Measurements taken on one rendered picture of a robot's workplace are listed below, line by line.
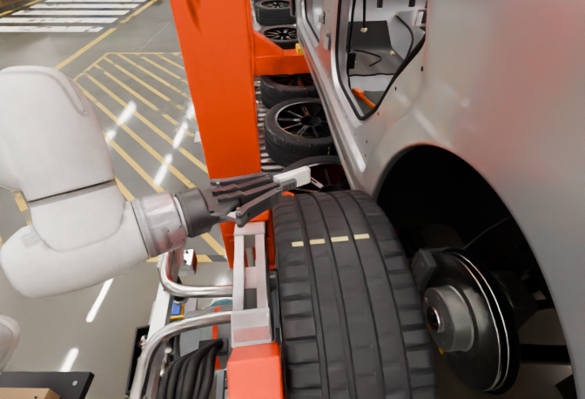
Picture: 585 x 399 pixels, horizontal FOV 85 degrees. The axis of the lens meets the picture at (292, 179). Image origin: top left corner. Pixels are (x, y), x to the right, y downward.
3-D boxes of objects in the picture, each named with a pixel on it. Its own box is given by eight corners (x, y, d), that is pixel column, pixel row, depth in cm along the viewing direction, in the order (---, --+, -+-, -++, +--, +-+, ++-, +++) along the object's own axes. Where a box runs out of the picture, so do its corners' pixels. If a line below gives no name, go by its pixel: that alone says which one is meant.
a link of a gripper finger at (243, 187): (217, 213, 53) (213, 208, 54) (275, 192, 58) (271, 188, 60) (213, 192, 51) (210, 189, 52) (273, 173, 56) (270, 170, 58)
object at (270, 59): (315, 73, 281) (317, 31, 259) (255, 76, 277) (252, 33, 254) (312, 65, 294) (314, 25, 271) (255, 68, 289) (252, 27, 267)
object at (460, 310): (467, 400, 83) (540, 373, 59) (439, 404, 83) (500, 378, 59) (420, 282, 104) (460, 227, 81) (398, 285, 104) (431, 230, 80)
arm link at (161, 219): (154, 271, 46) (195, 255, 49) (137, 221, 41) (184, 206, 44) (144, 235, 53) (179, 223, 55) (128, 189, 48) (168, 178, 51)
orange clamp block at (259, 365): (282, 386, 52) (284, 411, 44) (233, 393, 52) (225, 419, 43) (279, 340, 54) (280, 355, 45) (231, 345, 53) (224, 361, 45)
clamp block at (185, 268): (196, 275, 85) (191, 263, 82) (160, 278, 84) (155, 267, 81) (198, 259, 89) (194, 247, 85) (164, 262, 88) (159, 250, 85)
